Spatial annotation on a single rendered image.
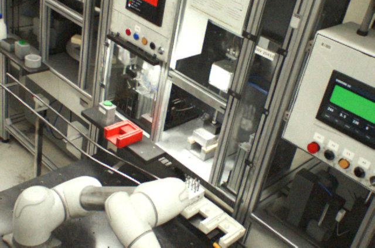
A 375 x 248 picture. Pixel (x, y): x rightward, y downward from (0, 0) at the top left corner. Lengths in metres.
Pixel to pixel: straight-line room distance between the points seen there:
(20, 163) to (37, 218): 1.76
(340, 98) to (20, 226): 1.34
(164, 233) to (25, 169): 1.66
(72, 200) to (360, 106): 1.20
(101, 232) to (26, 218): 0.40
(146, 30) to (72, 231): 1.00
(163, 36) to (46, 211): 0.93
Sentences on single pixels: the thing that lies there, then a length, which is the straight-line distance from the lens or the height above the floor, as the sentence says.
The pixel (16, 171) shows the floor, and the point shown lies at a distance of 3.76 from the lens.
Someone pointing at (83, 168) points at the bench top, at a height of 0.68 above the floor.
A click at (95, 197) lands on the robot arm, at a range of 2.02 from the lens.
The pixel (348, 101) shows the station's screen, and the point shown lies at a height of 1.62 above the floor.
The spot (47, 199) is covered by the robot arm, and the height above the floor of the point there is 0.94.
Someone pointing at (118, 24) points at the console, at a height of 1.43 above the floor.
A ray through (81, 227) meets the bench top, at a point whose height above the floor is 0.68.
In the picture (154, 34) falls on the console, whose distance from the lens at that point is 2.33.
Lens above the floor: 2.33
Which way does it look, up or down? 29 degrees down
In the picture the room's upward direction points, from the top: 11 degrees clockwise
